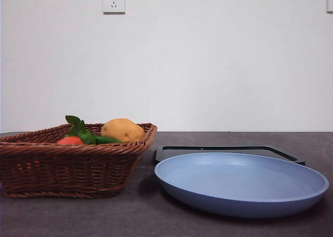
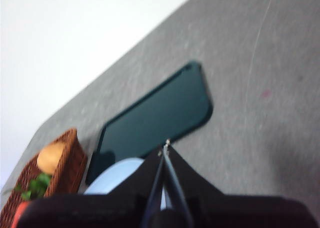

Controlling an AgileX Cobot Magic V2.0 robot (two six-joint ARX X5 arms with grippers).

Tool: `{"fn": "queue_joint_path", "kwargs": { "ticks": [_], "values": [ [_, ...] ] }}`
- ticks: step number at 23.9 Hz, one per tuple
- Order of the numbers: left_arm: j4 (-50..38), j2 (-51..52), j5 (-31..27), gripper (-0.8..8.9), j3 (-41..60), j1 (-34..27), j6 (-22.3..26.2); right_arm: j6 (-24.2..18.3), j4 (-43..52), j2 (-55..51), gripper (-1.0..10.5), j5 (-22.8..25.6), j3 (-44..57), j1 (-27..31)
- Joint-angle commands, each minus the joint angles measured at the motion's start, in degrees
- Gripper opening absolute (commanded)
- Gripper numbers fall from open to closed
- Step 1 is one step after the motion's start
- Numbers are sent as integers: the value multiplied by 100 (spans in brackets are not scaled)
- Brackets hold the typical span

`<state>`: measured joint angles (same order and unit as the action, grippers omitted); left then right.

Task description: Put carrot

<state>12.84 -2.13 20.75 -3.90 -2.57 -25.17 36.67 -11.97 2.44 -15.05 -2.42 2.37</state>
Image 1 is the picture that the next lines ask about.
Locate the orange carrot with green leaves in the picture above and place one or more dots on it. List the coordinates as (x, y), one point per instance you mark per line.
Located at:
(70, 140)

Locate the black cutting board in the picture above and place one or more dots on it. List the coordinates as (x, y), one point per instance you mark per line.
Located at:
(162, 155)

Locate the yellow-brown potato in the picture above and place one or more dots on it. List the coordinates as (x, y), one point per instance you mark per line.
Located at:
(122, 130)

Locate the green chili pepper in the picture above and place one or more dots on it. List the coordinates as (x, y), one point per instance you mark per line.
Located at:
(106, 140)

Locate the blue round plate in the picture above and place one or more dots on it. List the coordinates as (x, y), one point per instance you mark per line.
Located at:
(234, 185)

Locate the brown wicker basket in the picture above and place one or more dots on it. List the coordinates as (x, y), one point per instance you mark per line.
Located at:
(65, 169)

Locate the white wall power socket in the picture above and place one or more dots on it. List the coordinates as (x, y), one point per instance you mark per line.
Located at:
(114, 2)

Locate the white wall plate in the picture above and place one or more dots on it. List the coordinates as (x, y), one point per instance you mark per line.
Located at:
(330, 1)

